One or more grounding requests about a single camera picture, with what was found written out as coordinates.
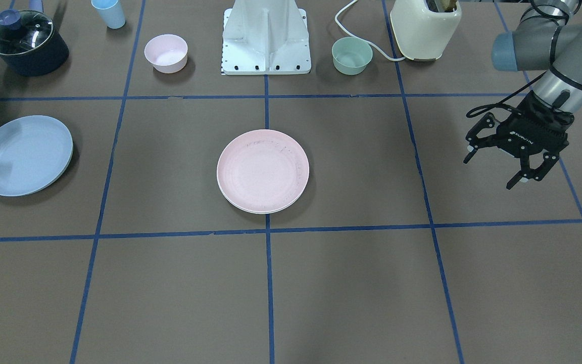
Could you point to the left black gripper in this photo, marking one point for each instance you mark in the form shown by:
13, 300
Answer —
522, 151

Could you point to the light blue plate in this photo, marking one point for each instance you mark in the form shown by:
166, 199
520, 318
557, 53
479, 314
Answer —
34, 152

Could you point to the pink plate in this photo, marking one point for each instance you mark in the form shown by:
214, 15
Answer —
262, 171

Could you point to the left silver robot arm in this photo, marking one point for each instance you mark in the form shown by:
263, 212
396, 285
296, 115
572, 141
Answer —
544, 40

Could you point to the dark pot with glass lid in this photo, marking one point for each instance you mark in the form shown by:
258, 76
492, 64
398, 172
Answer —
30, 44

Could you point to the cream toaster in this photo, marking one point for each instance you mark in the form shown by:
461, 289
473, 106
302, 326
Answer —
423, 29

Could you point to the green bowl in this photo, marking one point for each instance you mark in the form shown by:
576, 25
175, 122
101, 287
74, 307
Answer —
350, 55

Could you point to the light blue cup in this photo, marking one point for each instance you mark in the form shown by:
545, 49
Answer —
111, 12

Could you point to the pink bowl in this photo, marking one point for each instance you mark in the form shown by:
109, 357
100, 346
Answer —
168, 53

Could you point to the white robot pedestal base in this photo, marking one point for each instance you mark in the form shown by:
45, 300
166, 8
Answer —
265, 38

